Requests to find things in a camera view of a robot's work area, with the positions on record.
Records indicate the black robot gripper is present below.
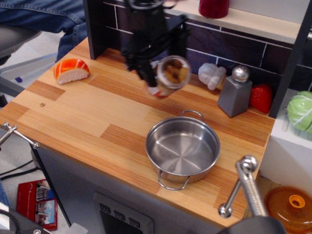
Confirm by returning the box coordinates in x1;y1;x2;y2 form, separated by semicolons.
121;0;190;87

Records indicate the clear jar with red label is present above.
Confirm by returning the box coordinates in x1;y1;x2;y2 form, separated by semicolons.
146;55;192;99

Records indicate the stainless steel pot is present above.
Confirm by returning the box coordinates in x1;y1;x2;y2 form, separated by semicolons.
145;111;221;191

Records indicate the orange pot lid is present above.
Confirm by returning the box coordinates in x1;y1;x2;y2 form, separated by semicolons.
264;187;312;234

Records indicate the toy salmon sushi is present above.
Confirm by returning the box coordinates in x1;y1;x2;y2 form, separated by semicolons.
54;58;90;84

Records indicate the dark red cup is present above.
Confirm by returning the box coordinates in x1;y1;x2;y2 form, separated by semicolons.
199;0;230;19

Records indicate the grey salt shaker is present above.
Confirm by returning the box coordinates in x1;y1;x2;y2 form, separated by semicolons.
217;65;253;117

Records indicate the person's blue jeans leg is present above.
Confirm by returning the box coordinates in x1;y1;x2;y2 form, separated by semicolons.
0;0;87;61

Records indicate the wooden shelf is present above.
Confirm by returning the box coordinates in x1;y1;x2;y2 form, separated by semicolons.
164;0;301;44

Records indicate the red toy strawberry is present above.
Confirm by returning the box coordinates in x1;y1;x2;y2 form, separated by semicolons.
249;83;273;114

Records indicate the grey chair seat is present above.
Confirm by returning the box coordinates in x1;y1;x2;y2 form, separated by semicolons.
0;24;41;59

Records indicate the left metal clamp screw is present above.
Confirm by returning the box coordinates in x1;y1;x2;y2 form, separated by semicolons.
0;122;40;149

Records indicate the toy oven front panel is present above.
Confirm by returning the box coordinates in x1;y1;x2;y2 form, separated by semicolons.
93;192;154;234

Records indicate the green toy cabbage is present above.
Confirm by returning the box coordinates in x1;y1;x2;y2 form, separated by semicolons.
287;91;312;134

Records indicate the red book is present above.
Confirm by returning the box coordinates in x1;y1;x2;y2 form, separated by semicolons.
16;179;58;231

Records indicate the black floor cable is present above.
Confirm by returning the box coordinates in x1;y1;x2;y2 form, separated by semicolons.
0;159;39;181

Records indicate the dark grey side post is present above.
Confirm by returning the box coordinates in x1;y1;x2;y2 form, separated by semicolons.
268;1;312;118

